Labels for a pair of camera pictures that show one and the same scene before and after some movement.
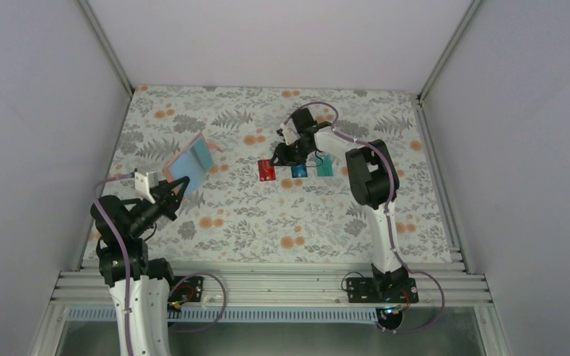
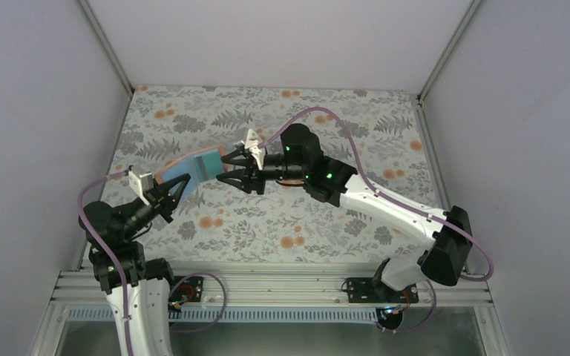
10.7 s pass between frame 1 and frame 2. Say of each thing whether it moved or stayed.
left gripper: stayed
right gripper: moved
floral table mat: stayed
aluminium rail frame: stayed
